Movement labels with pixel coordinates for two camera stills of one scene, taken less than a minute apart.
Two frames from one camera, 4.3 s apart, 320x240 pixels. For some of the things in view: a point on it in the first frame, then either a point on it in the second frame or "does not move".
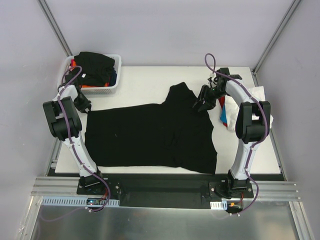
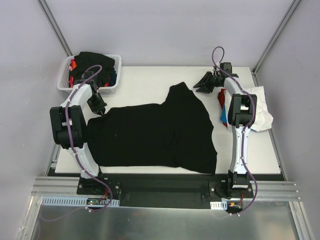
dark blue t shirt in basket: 113,79 does not move
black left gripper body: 83,104 → 97,106
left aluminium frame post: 55,27 does not move
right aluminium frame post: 285,20 does not move
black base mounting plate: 165,190 does not move
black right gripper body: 206,96 → 208,81
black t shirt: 177,134 does not move
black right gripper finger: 201,96 → 204,79
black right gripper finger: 206,107 → 205,89
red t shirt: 221,100 does not move
